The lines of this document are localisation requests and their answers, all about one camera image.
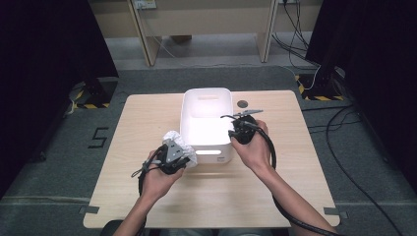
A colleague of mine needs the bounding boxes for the grey tape strip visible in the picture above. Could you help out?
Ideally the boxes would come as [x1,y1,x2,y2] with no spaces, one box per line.
[78,206,100,215]
[324,206,348,220]

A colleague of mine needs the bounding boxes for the black stand base striped tape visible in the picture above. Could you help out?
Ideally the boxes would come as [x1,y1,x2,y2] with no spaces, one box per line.
[294,73,345,102]
[73,77,119,110]

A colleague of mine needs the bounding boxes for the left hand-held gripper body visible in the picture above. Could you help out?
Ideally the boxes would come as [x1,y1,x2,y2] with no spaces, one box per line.
[158,138,191,175]

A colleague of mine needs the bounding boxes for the thin black floor cables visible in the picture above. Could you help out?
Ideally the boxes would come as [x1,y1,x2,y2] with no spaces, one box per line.
[308,111,362,134]

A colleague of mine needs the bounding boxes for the black cable bundle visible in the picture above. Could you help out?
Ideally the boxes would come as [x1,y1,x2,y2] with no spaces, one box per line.
[270,0,321,72]

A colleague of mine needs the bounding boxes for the thin white cable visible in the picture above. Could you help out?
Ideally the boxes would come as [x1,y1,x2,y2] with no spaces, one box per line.
[141,8,178,59]

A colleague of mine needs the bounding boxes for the beige wooden desk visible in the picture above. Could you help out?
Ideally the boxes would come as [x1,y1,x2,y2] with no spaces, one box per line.
[88,0,324,68]

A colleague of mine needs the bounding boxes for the black curtain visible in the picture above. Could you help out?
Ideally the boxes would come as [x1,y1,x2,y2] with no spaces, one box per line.
[304,0,417,195]
[0,0,119,198]

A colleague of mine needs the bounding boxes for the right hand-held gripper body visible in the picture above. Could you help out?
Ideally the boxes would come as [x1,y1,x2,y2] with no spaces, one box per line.
[231,108,265,146]

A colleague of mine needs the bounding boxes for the left hand-held gripper black cable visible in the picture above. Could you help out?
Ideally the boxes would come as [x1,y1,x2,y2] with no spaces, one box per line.
[131,146,165,236]

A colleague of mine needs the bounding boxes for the right hand-held gripper black cable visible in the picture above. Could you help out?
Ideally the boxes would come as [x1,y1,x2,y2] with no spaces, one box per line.
[242,121,342,236]

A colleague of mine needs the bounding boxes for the black chair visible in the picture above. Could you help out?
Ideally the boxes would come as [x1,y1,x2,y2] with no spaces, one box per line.
[99,219,127,236]

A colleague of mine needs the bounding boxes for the white wall socket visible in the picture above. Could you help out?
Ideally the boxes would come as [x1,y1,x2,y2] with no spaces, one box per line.
[133,0,157,10]

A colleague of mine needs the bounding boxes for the person's left hand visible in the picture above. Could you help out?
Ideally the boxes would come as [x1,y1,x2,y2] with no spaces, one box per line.
[141,150,185,203]

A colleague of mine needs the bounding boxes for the long black floor cable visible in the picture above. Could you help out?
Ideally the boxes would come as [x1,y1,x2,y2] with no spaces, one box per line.
[325,105,404,236]

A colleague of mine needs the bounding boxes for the person's right hand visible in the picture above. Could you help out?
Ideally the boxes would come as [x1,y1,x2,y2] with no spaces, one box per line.
[230,119,274,175]

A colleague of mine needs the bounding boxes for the white plastic bin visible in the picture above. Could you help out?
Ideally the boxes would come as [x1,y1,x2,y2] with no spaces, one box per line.
[179,87,234,165]

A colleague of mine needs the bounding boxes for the hand-held gripper black cable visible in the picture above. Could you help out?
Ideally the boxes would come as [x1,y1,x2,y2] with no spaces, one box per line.
[131,146,165,236]
[242,121,342,236]

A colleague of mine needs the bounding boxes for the straight black floor cable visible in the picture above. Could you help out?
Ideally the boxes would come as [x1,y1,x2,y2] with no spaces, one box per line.
[301,104,353,112]

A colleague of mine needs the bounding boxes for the white cloth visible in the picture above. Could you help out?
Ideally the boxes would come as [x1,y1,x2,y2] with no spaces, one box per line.
[162,130,199,170]

